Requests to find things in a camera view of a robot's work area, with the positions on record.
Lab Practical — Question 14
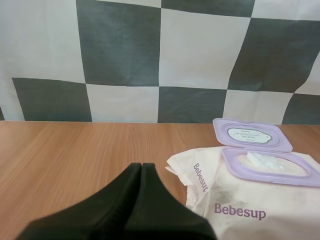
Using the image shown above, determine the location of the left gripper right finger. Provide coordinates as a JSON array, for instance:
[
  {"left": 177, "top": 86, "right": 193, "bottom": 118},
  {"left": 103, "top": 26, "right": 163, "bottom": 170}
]
[{"left": 122, "top": 162, "right": 219, "bottom": 240}]

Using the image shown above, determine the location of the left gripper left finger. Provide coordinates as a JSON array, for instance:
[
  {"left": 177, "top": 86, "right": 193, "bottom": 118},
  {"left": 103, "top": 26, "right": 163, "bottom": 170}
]
[{"left": 15, "top": 162, "right": 142, "bottom": 240}]

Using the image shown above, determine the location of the white wet wipes pack lilac lid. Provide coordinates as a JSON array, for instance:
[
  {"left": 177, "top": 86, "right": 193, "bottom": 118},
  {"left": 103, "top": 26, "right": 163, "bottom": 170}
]
[{"left": 165, "top": 118, "right": 320, "bottom": 240}]

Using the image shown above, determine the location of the checked cloth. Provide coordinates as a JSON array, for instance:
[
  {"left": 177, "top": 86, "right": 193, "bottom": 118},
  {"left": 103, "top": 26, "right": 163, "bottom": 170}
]
[{"left": 0, "top": 0, "right": 320, "bottom": 125}]

